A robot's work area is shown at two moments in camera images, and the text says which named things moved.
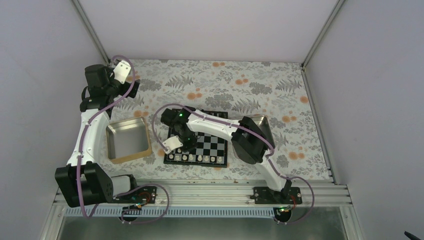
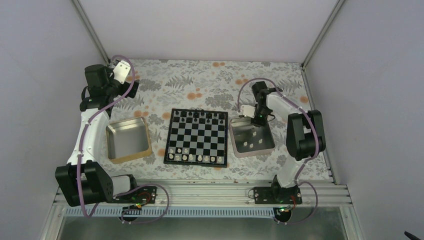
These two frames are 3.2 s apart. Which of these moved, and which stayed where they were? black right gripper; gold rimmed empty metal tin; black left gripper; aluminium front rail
Moved: black right gripper
Stayed: gold rimmed empty metal tin; black left gripper; aluminium front rail
